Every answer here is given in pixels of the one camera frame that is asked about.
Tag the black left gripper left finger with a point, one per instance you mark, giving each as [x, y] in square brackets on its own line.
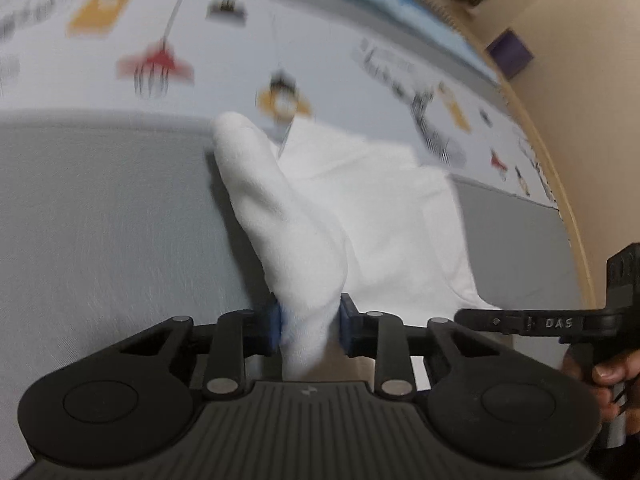
[135, 398]

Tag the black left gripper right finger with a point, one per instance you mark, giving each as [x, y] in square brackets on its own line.
[483, 399]

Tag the white t-shirt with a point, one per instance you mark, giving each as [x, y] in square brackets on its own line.
[331, 213]

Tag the right hand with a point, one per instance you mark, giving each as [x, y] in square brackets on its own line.
[602, 378]

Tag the grey mattress cover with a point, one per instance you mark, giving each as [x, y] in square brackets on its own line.
[108, 225]

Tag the purple box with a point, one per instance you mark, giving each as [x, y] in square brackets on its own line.
[510, 53]

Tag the printed light grey bed sheet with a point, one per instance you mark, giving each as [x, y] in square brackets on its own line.
[278, 62]

